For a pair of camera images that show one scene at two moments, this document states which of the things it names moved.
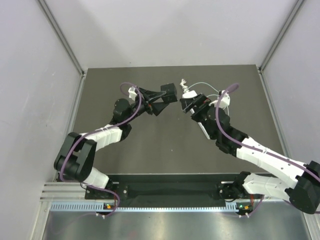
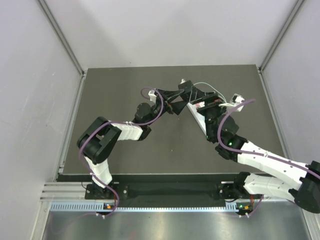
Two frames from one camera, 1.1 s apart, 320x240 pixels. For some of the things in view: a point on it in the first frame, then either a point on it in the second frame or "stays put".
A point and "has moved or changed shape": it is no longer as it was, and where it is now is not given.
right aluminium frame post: x=294 y=10 stays put
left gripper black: x=156 y=107 → x=177 y=106
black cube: x=171 y=95 has moved or changed shape
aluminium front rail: x=64 y=192 stays put
